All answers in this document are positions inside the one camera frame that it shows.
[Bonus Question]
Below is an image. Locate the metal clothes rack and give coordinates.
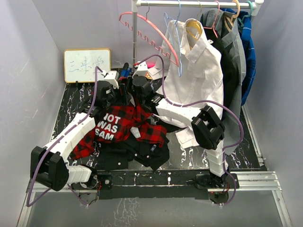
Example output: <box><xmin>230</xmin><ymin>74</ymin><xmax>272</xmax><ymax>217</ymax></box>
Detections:
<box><xmin>119</xmin><ymin>0</ymin><xmax>264</xmax><ymax>66</ymax></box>

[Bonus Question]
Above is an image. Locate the red black plaid shirt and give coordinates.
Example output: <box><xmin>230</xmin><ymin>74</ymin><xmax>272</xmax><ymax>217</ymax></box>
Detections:
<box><xmin>70</xmin><ymin>104</ymin><xmax>168</xmax><ymax>160</ymax></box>

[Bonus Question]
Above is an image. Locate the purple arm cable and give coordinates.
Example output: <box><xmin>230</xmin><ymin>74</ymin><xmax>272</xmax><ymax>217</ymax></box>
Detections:
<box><xmin>26</xmin><ymin>66</ymin><xmax>105</xmax><ymax>208</ymax></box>
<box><xmin>149</xmin><ymin>54</ymin><xmax>244</xmax><ymax>206</ymax></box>

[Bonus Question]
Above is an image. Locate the blue stapler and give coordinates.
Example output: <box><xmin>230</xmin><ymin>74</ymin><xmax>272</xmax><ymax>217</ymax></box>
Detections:
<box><xmin>119</xmin><ymin>62</ymin><xmax>131</xmax><ymax>78</ymax></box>

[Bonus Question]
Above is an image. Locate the light blue wire hanger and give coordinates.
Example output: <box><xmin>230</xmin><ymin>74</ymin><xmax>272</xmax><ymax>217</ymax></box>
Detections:
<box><xmin>164</xmin><ymin>0</ymin><xmax>183</xmax><ymax>77</ymax></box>

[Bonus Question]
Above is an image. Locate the black button shirt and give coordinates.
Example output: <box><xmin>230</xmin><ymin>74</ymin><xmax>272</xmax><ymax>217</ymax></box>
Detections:
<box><xmin>94</xmin><ymin>136</ymin><xmax>169</xmax><ymax>171</ymax></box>

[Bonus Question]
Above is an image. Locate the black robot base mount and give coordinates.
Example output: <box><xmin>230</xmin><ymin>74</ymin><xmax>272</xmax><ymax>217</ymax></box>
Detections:
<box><xmin>97</xmin><ymin>170</ymin><xmax>240</xmax><ymax>200</ymax></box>

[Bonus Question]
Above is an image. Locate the pink wire hanger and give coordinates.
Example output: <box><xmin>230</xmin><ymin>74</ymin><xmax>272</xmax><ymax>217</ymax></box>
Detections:
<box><xmin>204</xmin><ymin>0</ymin><xmax>220</xmax><ymax>38</ymax></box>

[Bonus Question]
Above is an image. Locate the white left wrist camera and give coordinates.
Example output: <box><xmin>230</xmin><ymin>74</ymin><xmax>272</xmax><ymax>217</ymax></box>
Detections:
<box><xmin>101</xmin><ymin>70</ymin><xmax>119</xmax><ymax>89</ymax></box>

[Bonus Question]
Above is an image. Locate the blue jacket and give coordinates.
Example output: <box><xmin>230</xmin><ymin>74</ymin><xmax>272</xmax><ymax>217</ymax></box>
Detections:
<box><xmin>222</xmin><ymin>9</ymin><xmax>256</xmax><ymax>109</ymax></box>

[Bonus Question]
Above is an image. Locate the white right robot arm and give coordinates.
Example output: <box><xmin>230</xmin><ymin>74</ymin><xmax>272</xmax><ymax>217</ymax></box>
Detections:
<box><xmin>126</xmin><ymin>75</ymin><xmax>228</xmax><ymax>188</ymax></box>

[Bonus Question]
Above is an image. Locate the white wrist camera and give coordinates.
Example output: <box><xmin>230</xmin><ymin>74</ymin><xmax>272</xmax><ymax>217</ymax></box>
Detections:
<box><xmin>101</xmin><ymin>70</ymin><xmax>119</xmax><ymax>89</ymax></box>
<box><xmin>132</xmin><ymin>61</ymin><xmax>148</xmax><ymax>78</ymax></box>

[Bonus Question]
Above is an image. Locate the white collared shirt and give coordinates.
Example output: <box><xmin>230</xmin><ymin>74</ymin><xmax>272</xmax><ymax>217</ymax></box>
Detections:
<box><xmin>149</xmin><ymin>21</ymin><xmax>223</xmax><ymax>149</ymax></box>

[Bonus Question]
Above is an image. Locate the teal plastic hanger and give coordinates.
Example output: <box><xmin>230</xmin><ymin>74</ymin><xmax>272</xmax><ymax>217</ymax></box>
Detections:
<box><xmin>237</xmin><ymin>0</ymin><xmax>254</xmax><ymax>30</ymax></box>

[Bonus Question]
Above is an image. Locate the orange patterned card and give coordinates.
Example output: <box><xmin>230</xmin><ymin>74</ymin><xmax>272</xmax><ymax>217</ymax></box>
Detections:
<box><xmin>145</xmin><ymin>71</ymin><xmax>153</xmax><ymax>80</ymax></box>

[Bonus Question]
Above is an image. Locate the small whiteboard with writing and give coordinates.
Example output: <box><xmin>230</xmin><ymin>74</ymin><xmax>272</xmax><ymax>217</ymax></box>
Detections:
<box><xmin>63</xmin><ymin>49</ymin><xmax>111</xmax><ymax>83</ymax></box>

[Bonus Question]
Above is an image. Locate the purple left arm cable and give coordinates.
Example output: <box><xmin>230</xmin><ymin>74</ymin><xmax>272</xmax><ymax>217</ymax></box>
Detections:
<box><xmin>26</xmin><ymin>66</ymin><xmax>105</xmax><ymax>208</ymax></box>

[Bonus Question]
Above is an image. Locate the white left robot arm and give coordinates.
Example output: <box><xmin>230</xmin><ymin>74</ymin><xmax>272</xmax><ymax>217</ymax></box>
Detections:
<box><xmin>30</xmin><ymin>78</ymin><xmax>131</xmax><ymax>191</ymax></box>

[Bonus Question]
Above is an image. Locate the grey shirt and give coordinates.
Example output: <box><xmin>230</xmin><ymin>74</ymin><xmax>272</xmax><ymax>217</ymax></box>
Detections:
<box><xmin>200</xmin><ymin>9</ymin><xmax>247</xmax><ymax>157</ymax></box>

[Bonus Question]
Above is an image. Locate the yellow wooden hanger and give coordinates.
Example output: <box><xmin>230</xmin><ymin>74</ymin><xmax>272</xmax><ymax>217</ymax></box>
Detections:
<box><xmin>186</xmin><ymin>13</ymin><xmax>203</xmax><ymax>50</ymax></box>

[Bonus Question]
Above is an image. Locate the pink notched hanger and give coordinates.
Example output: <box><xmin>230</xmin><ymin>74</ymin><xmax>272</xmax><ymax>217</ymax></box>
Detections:
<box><xmin>119</xmin><ymin>3</ymin><xmax>179</xmax><ymax>67</ymax></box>

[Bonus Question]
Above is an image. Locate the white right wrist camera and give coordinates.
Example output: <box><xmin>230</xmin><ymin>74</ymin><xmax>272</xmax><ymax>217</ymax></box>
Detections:
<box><xmin>132</xmin><ymin>61</ymin><xmax>148</xmax><ymax>78</ymax></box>

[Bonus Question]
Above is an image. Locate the orange plastic hanger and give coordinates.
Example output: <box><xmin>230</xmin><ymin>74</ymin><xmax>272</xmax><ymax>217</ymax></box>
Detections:
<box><xmin>224</xmin><ymin>0</ymin><xmax>241</xmax><ymax>32</ymax></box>

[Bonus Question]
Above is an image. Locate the aluminium rail frame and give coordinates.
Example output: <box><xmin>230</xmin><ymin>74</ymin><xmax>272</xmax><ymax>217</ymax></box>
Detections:
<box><xmin>18</xmin><ymin>108</ymin><xmax>292</xmax><ymax>227</ymax></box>

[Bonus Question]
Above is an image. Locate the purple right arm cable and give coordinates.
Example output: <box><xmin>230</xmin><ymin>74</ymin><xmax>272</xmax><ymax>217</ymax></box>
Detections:
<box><xmin>149</xmin><ymin>54</ymin><xmax>244</xmax><ymax>206</ymax></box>

